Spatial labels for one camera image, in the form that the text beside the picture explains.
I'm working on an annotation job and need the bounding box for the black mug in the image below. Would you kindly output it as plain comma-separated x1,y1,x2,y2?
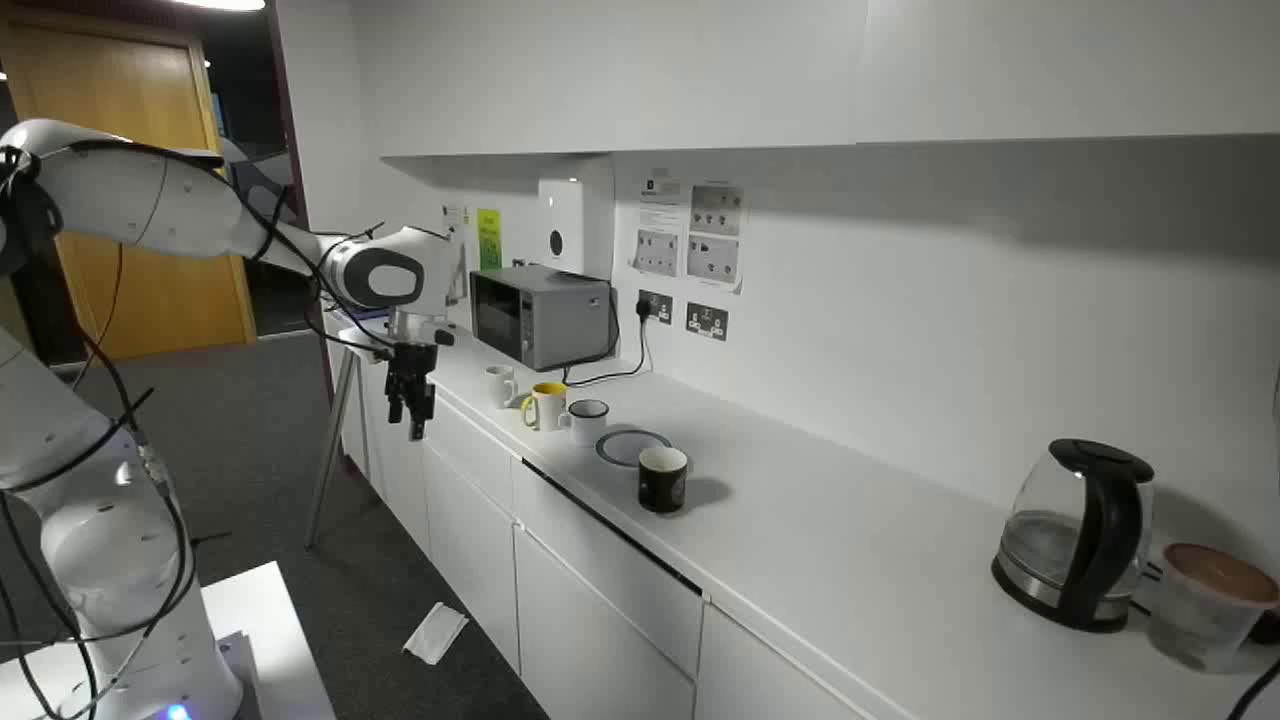
631,442,696,517

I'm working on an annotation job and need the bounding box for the green yellow wall sign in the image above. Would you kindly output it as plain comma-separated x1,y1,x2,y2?
471,204,506,275

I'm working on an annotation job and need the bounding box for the white upper wall cabinet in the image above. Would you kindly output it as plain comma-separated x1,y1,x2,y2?
271,0,1280,161

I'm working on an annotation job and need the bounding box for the white robot base platform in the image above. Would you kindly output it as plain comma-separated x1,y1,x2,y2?
0,555,338,720

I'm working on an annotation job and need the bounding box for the wooden door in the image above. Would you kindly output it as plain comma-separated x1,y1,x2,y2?
0,10,259,363

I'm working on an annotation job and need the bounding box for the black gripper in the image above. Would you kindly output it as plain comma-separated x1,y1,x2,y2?
383,310,443,442

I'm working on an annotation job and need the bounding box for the white base cabinet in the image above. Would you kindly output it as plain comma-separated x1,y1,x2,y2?
333,351,911,720

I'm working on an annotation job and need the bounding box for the small white cup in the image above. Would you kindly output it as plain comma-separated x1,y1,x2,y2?
483,366,527,413

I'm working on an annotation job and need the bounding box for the wall switch panel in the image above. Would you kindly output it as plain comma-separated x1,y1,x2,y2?
684,230,744,289
631,223,684,279

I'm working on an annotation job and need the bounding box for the white bowl with green rim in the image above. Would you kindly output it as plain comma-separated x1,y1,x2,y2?
591,425,676,471

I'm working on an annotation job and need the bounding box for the black microwave power cable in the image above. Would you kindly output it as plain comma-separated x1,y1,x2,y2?
563,309,660,392

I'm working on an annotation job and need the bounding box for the white paper sheet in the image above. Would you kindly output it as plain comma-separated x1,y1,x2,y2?
400,598,471,666

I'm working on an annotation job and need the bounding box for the glass electric kettle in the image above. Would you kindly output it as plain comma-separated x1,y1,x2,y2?
987,434,1160,637

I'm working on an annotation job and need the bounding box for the white wall dispenser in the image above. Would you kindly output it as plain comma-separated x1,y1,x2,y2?
535,176,589,275

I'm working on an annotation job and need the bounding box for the metal tripod leg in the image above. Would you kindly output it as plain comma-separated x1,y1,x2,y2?
298,351,365,551

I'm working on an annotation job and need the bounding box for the black cable at kettle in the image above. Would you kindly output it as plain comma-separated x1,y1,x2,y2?
1224,656,1280,720

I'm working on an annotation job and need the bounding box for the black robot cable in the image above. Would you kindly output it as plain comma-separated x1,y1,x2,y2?
0,134,405,720

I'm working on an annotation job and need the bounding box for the yellow cup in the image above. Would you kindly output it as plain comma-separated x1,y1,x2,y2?
514,381,573,434

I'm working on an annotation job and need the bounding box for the plastic container with brown lid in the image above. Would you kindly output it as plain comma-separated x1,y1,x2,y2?
1147,539,1280,675

